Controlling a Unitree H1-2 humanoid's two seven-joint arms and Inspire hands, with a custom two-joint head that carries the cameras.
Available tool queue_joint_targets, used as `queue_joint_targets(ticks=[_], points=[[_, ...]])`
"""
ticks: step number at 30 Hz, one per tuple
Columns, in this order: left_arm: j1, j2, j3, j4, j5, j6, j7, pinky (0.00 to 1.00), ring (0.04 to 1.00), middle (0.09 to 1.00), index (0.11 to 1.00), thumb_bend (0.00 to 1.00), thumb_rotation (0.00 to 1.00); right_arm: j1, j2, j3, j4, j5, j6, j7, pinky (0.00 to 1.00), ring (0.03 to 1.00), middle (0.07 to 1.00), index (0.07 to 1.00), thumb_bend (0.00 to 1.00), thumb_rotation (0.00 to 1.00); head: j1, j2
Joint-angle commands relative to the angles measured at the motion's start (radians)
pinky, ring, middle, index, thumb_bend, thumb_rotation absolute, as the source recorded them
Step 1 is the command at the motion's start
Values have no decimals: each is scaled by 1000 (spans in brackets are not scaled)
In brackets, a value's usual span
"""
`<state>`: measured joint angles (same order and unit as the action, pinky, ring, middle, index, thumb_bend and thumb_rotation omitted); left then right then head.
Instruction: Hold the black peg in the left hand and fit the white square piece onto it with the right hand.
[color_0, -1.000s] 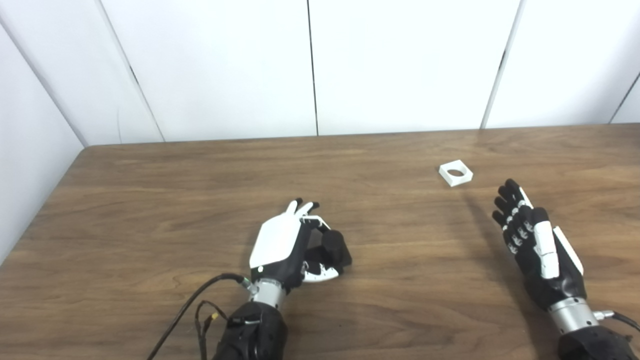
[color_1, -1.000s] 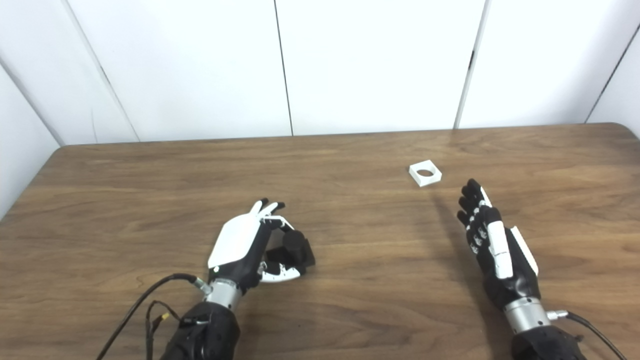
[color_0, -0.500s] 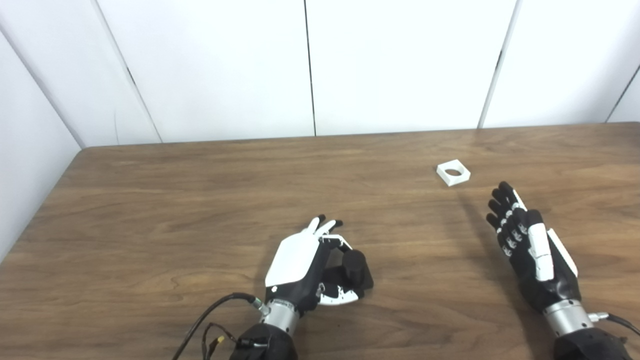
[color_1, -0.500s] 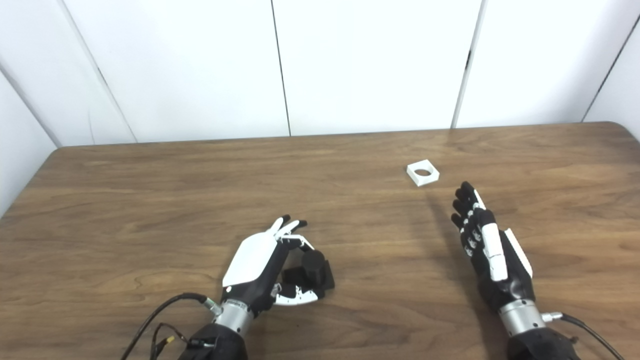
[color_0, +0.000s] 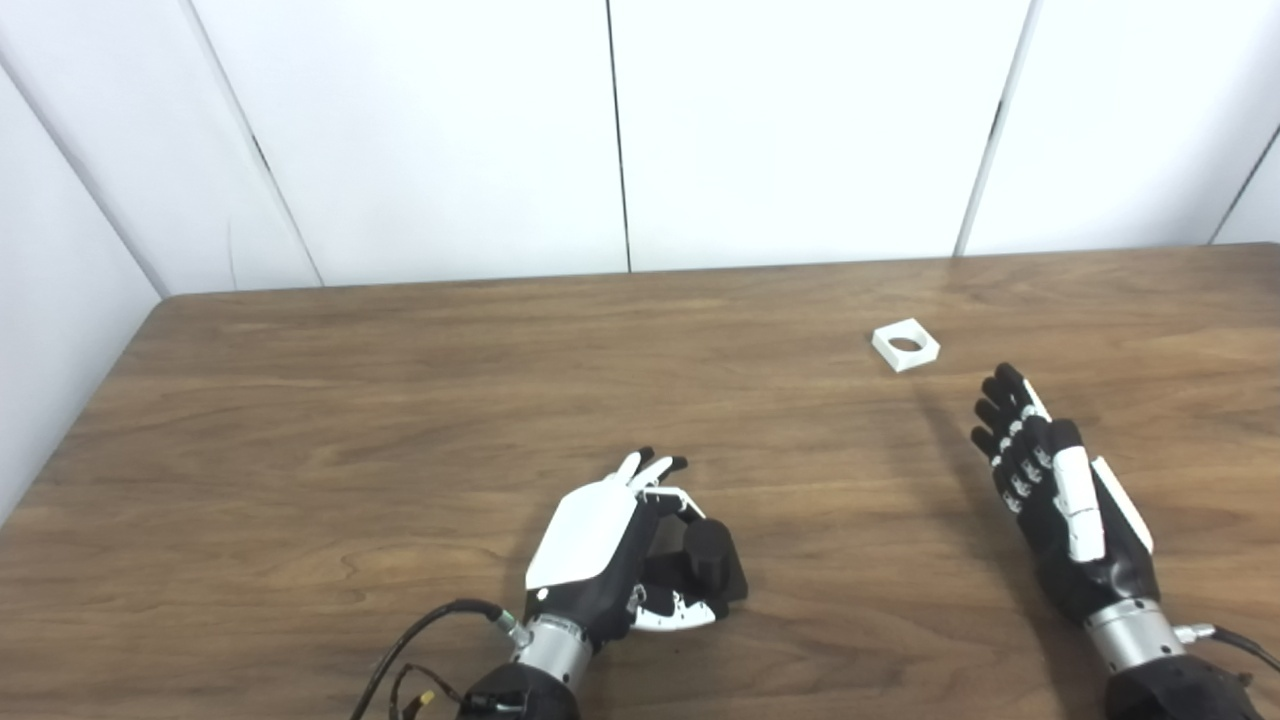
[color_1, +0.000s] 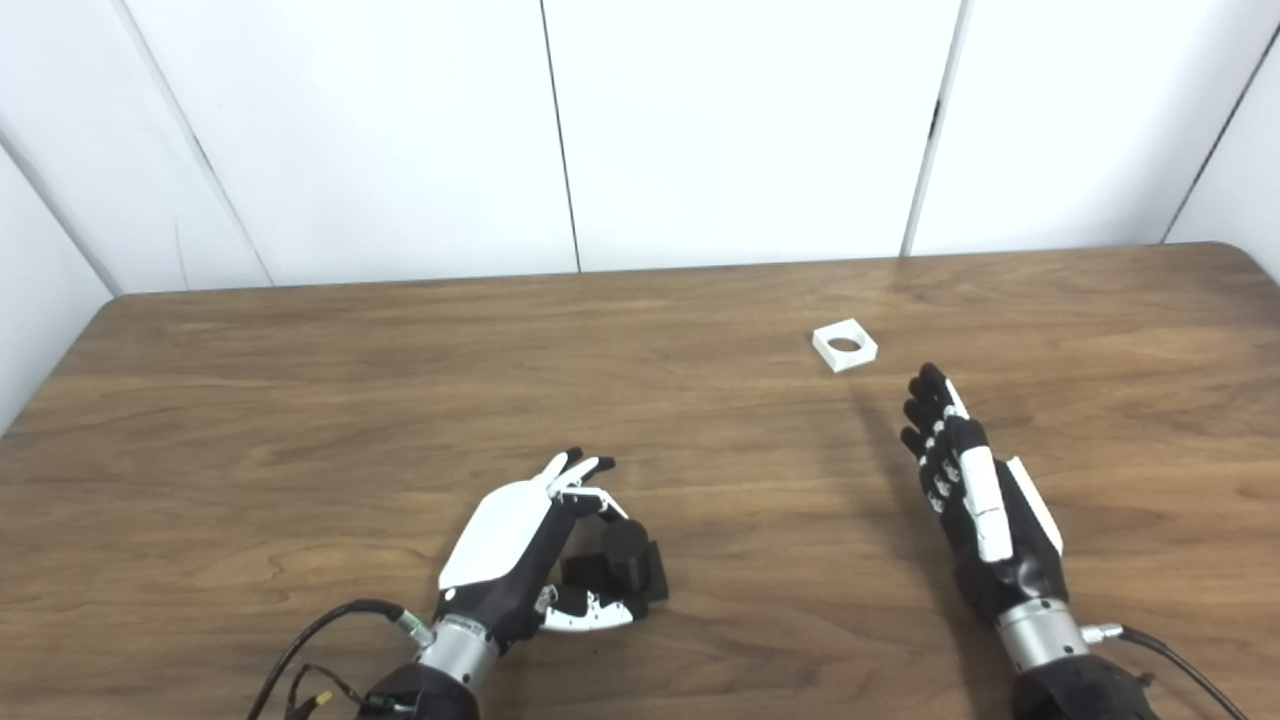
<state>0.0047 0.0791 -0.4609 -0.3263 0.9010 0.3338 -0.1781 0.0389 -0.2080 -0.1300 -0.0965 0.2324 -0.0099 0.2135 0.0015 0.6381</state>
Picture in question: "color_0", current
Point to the white square piece with hole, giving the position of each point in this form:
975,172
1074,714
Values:
890,357

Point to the black peg with base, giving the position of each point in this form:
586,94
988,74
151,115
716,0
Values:
712,560

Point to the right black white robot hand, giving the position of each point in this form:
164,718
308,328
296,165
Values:
1090,550

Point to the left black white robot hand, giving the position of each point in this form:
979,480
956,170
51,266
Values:
590,540

